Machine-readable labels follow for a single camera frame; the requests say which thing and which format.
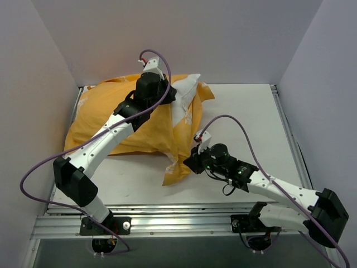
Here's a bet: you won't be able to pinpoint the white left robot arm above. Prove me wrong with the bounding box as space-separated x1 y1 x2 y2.
53 71 176 234

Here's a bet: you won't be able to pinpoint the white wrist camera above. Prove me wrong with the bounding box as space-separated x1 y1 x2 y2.
138 56 163 78
194 130 211 154

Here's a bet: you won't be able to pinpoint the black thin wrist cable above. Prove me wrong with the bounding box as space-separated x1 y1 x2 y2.
209 170 240 197

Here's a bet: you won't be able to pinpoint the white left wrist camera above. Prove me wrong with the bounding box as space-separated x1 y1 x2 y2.
138 56 163 78

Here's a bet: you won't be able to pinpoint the white pillow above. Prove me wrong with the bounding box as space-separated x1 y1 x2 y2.
171 74 201 127

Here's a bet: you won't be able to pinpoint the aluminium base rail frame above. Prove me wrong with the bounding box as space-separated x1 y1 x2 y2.
22 85 342 268

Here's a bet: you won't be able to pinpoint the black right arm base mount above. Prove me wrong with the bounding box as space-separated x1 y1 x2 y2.
230 214 280 233

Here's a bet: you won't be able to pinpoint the yellow Mickey Mouse pillowcase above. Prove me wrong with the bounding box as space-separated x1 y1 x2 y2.
64 73 216 187

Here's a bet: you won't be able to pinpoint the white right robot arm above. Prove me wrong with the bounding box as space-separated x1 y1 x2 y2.
184 143 349 248

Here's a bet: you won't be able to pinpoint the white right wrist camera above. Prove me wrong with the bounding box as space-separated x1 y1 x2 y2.
194 130 211 154

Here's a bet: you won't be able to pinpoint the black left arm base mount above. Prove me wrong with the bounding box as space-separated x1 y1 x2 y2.
79 216 132 236

